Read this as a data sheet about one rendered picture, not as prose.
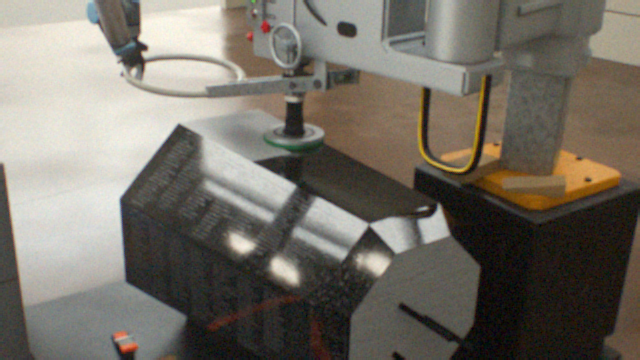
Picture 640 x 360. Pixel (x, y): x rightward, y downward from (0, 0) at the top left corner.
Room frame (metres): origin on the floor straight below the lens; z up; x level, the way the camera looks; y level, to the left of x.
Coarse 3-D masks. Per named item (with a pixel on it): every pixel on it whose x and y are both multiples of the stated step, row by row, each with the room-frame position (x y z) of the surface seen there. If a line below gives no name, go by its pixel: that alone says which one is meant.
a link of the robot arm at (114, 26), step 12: (96, 0) 2.49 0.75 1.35; (108, 0) 2.50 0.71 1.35; (108, 12) 2.56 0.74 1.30; (120, 12) 2.63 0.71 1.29; (108, 24) 2.65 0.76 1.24; (120, 24) 2.68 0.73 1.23; (108, 36) 2.76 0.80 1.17; (120, 36) 2.75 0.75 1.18; (120, 48) 2.82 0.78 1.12; (132, 48) 2.86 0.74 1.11
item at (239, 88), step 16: (240, 80) 2.84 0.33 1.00; (256, 80) 2.78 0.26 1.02; (272, 80) 2.55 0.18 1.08; (288, 80) 2.49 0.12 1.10; (304, 80) 2.44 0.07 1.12; (336, 80) 2.40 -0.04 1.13; (352, 80) 2.44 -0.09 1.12; (208, 96) 2.80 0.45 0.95; (224, 96) 2.74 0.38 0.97; (240, 96) 2.67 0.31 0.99
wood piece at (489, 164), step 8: (456, 160) 2.50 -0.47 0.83; (464, 160) 2.51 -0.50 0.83; (480, 160) 2.52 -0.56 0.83; (488, 160) 2.51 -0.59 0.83; (496, 160) 2.53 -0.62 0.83; (480, 168) 2.46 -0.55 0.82; (488, 168) 2.50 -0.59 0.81; (496, 168) 2.53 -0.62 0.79; (448, 176) 2.45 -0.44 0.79; (456, 176) 2.43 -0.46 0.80; (464, 176) 2.41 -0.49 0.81; (472, 176) 2.43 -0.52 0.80; (480, 176) 2.47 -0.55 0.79
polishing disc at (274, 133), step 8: (272, 128) 2.59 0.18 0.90; (280, 128) 2.59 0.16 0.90; (304, 128) 2.61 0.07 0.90; (312, 128) 2.60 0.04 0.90; (264, 136) 2.53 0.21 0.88; (272, 136) 2.50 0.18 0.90; (280, 136) 2.50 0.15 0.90; (288, 136) 2.51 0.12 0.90; (296, 136) 2.51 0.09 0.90; (304, 136) 2.51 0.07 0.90; (312, 136) 2.51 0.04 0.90; (320, 136) 2.52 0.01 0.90; (288, 144) 2.45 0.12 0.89; (296, 144) 2.45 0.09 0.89; (304, 144) 2.46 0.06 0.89
